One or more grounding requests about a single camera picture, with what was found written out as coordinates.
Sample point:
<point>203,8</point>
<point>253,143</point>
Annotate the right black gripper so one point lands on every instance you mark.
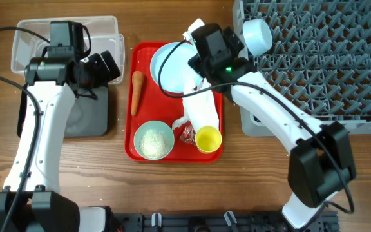
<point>234,37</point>

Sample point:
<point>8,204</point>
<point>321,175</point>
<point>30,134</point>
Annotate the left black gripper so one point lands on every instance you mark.
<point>104,75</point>

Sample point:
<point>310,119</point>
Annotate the light blue small bowl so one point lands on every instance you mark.
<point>257,36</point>

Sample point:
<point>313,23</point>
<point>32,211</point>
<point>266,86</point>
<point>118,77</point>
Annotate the orange carrot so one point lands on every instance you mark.
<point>137,82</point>

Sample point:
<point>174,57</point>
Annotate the white paper towel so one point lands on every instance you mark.
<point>199,109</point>

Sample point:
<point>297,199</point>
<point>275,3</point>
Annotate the green bowl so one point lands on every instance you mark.
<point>153,125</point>

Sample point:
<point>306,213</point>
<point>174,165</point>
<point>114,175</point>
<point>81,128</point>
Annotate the red wrapper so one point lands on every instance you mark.
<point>188,135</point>

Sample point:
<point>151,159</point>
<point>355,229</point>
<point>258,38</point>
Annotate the pile of white rice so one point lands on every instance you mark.
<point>154,145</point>

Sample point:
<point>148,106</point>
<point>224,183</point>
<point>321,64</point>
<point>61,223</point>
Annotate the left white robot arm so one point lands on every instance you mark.
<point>30,199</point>

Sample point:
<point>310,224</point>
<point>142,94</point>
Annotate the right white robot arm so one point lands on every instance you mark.
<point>321,162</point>

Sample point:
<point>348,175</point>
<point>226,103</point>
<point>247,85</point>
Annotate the grey dishwasher rack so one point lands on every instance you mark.
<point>320,57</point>

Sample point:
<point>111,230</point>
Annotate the clear plastic bin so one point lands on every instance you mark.
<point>103,31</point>

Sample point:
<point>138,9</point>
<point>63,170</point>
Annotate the black plastic bin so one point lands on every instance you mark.
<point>64,115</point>

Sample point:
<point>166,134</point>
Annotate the red plastic tray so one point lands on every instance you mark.
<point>155,106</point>

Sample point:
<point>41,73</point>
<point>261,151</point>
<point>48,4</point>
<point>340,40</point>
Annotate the light blue plate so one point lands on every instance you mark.
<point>176,70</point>

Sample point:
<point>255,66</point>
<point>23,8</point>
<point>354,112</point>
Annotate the yellow plastic cup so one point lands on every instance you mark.
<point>208,139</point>

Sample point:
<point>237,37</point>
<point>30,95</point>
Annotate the black mounting rail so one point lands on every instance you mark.
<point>266,221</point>

